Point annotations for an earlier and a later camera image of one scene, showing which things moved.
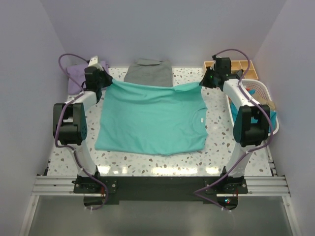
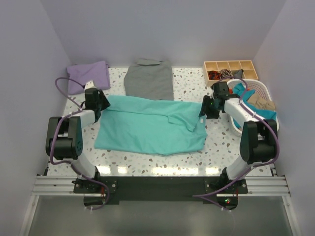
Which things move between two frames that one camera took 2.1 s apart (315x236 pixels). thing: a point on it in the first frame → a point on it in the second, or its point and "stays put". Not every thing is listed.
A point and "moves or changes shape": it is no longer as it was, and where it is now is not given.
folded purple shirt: (77, 72) stays put
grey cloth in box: (239, 73) stays put
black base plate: (110, 191) stays put
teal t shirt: (141, 118) moves or changes shape
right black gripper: (204, 82) → (206, 100)
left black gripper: (109, 78) → (105, 103)
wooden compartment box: (250, 73) stays put
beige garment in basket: (264, 102) stays put
